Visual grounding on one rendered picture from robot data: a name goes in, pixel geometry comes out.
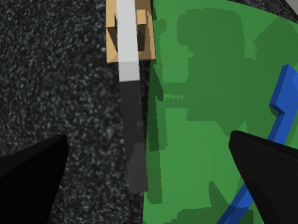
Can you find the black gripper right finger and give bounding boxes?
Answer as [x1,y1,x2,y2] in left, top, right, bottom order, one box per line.
[229,131,298,224]

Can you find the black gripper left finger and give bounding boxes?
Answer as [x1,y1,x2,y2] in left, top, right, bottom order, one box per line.
[0,135,69,224]

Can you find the green flat mat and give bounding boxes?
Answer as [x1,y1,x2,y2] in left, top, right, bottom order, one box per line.
[142,0,298,224]

